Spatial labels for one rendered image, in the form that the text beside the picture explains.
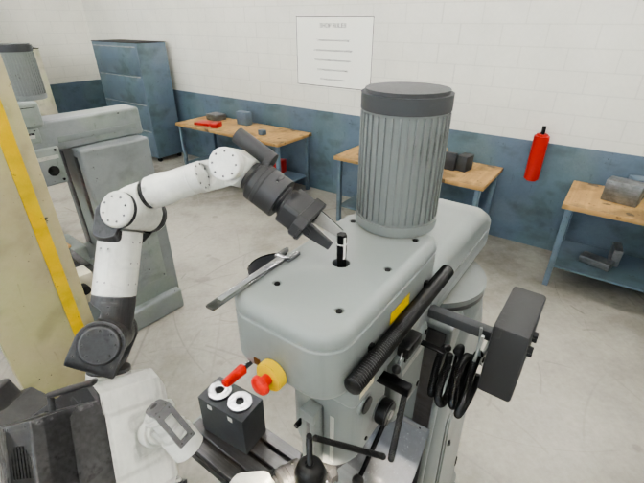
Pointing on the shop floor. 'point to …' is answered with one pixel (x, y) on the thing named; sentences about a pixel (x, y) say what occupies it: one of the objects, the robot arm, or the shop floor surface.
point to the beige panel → (34, 264)
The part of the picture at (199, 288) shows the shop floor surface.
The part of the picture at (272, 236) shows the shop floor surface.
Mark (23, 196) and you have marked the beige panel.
